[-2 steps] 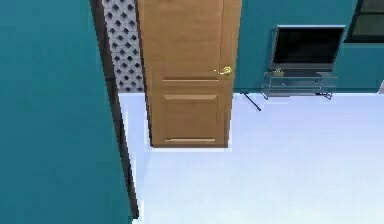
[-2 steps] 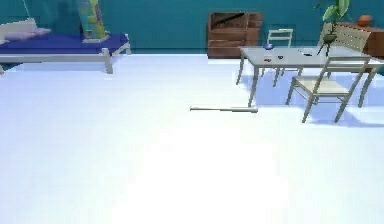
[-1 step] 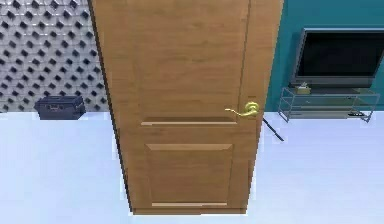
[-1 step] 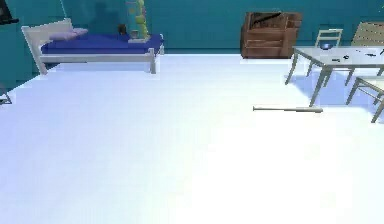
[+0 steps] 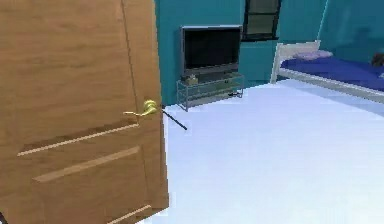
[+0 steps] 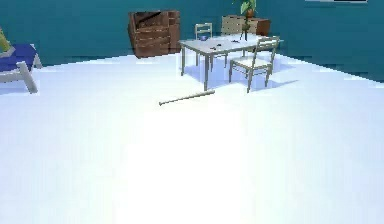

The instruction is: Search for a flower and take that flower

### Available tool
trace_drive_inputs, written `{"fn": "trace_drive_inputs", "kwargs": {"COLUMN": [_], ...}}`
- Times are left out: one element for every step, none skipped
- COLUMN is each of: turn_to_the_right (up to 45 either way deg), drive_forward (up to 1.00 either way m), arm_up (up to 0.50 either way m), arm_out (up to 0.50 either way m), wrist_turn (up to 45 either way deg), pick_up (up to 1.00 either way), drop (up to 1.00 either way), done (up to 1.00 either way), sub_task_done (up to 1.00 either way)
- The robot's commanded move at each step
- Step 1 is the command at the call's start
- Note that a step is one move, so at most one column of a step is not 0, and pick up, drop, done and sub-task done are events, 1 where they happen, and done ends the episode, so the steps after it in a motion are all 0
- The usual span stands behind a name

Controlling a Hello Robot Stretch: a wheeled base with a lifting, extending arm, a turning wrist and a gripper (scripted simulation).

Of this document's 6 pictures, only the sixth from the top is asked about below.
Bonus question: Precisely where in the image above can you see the dark vase with flower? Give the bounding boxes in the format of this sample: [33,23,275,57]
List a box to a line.
[243,17,250,42]

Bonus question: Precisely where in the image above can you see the grey baseball bat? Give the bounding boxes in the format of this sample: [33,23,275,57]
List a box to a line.
[158,89,216,107]

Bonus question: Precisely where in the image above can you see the white dining table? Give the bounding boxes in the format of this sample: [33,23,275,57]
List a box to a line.
[179,34,284,92]

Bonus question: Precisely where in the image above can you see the grey wooden chair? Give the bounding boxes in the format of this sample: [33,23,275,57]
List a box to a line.
[228,35,280,94]
[194,22,228,72]

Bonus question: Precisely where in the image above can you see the brown wooden chest of drawers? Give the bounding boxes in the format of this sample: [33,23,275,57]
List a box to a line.
[127,9,182,59]

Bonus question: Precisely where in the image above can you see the brown low cupboard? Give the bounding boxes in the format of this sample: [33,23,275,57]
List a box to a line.
[221,15,271,37]

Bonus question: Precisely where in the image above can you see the green house plant in pot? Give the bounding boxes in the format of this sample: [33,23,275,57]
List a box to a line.
[232,0,258,19]

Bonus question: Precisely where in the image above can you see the yellow-green cushion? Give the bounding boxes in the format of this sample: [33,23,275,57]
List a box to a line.
[0,27,12,54]

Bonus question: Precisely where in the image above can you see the blue armchair with grey frame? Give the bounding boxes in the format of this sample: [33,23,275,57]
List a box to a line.
[0,43,43,95]

